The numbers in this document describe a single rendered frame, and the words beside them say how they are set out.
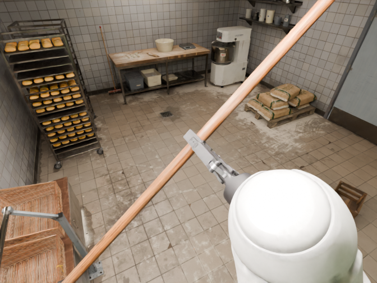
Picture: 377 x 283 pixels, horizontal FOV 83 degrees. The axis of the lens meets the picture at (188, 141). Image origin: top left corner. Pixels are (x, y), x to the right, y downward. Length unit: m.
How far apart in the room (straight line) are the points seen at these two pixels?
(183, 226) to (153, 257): 0.46
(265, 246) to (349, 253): 0.06
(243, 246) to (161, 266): 2.31
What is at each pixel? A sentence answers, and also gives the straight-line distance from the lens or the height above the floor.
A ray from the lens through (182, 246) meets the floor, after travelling 2.56.
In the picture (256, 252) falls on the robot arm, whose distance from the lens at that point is 0.19.
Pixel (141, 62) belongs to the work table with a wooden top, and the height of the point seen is 0.87.
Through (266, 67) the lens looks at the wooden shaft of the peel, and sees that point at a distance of 0.58.
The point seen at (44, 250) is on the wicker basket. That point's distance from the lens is 2.18.
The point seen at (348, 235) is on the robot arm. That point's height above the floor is 2.16.
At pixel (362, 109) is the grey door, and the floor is 0.45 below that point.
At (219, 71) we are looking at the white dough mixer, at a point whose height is 0.44.
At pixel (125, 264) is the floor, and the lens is 2.56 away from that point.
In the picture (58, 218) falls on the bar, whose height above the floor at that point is 0.95.
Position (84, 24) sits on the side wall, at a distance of 5.39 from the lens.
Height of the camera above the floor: 2.30
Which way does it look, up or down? 38 degrees down
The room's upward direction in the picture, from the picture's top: straight up
